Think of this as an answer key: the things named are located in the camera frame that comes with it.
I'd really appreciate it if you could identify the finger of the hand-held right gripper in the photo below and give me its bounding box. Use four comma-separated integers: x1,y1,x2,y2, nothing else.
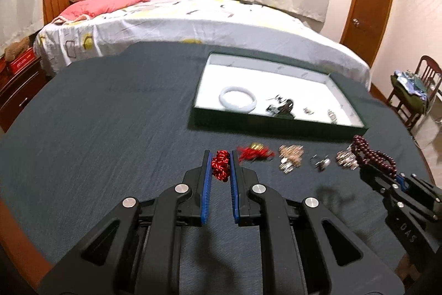
395,172,442,223
359,166,401,209

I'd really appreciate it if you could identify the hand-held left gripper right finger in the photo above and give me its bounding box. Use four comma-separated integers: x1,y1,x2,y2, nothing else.
230,150,404,295

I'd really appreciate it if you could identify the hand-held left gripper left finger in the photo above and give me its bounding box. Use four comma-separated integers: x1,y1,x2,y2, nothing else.
38,150,212,295

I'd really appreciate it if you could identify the dark red bead bracelet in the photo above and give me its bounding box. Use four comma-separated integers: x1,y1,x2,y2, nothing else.
351,135,403,180

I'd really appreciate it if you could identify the red woven knot ornament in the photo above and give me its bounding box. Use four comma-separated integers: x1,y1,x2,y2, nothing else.
211,150,231,182

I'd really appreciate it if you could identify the white jade bangle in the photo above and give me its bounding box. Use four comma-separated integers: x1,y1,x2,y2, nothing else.
219,87,258,113

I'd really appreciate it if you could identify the dark black silver brooch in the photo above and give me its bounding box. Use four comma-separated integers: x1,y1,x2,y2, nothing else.
265,95,296,118

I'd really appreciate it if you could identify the dark green paper-lined tray box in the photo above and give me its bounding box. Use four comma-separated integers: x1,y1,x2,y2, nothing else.
187,52,367,142

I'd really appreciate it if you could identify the red tassel with gold bell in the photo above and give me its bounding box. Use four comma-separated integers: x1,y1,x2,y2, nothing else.
238,142,276,162

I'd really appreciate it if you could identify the small silver blue brooch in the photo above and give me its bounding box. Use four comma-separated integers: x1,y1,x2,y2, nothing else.
310,155,331,172

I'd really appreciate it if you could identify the pile of clothes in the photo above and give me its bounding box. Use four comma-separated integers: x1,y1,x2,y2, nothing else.
391,71,437,114

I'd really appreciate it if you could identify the dark grey tablecloth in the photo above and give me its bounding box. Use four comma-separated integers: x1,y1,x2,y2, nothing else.
0,41,436,295

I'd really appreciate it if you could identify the dark wooden chair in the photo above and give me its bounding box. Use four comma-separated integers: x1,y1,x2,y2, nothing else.
386,55,442,130

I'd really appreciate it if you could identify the bed with patterned white sheet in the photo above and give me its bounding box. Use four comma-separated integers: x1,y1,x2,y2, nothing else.
33,0,372,92

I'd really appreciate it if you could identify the brown wooden door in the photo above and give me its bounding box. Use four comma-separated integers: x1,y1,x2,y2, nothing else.
339,0,396,67

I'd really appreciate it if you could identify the pink pillow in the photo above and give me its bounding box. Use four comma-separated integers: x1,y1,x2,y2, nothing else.
52,0,151,25

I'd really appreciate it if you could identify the dark wooden nightstand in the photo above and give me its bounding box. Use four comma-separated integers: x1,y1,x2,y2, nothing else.
0,55,49,133

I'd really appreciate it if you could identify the brown plush toy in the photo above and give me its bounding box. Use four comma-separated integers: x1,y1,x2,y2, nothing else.
3,37,31,61

